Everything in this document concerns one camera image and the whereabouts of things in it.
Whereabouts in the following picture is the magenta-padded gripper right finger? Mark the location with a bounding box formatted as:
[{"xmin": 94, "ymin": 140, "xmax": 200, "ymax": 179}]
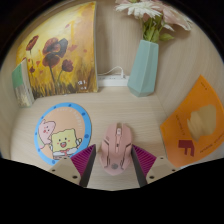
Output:
[{"xmin": 130, "ymin": 143, "xmax": 179, "ymax": 188}]

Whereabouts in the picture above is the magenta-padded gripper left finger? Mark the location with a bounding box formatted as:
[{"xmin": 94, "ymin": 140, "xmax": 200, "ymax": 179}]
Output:
[{"xmin": 49, "ymin": 143, "xmax": 98, "ymax": 188}]

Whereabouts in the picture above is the pink computer mouse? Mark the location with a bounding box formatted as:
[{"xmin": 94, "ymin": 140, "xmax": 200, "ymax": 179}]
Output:
[{"xmin": 99, "ymin": 122, "xmax": 134, "ymax": 177}]

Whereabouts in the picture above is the round cartoon print mouse pad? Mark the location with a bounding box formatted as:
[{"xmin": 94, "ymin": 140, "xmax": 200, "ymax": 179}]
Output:
[{"xmin": 33, "ymin": 101, "xmax": 93, "ymax": 166}]

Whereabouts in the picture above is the white power strip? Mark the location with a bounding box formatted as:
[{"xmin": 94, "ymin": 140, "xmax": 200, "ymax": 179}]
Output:
[{"xmin": 97, "ymin": 74, "xmax": 130, "ymax": 88}]

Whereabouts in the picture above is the green cover book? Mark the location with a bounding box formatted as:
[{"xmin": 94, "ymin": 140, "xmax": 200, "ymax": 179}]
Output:
[{"xmin": 11, "ymin": 58, "xmax": 36, "ymax": 108}]

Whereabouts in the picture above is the pale teal faceted vase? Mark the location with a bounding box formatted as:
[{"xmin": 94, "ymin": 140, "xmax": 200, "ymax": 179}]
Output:
[{"xmin": 127, "ymin": 39, "xmax": 160, "ymax": 98}]

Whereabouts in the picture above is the yellow poppy painting canvas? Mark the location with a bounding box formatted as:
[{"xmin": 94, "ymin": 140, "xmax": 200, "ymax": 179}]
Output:
[{"xmin": 14, "ymin": 0, "xmax": 99, "ymax": 99}]

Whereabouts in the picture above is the pink and white flower bouquet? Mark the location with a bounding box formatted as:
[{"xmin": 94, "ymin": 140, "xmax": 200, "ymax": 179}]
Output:
[{"xmin": 114, "ymin": 0, "xmax": 194, "ymax": 44}]

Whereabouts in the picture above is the white power strip cable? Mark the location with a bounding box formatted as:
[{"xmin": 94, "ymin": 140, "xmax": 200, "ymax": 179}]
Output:
[{"xmin": 98, "ymin": 65, "xmax": 126, "ymax": 78}]

